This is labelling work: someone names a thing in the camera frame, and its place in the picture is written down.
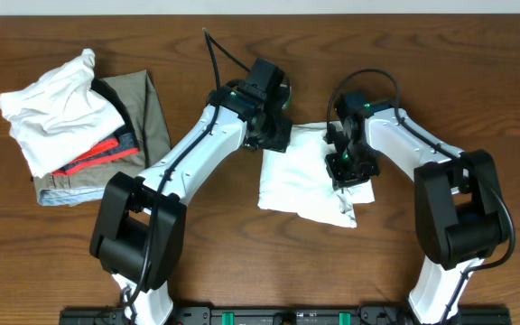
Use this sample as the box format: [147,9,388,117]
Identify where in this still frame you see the olive folded trousers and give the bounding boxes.
[33,70,172,198]

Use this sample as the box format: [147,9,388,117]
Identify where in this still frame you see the left black cable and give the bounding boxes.
[119,27,252,325]

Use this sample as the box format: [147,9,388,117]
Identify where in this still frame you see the black cable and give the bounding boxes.
[325,68,516,325]
[119,27,252,325]

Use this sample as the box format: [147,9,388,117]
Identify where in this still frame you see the white folded shirt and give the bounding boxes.
[0,49,125,178]

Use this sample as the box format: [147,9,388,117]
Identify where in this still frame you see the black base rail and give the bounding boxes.
[59,304,513,325]

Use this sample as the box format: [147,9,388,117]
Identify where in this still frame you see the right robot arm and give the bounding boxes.
[325,93,515,324]

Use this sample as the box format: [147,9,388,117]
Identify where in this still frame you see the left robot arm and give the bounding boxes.
[85,59,292,324]

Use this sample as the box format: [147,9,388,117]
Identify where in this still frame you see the light blue folded garment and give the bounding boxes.
[37,187,105,206]

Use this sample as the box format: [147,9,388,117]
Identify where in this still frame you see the white printed t-shirt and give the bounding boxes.
[258,122,375,228]

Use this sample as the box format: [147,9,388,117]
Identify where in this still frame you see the right black cable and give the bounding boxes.
[325,68,516,325]

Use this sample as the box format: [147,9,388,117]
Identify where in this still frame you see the dark red-trimmed folded garment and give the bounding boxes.
[51,79,140,177]

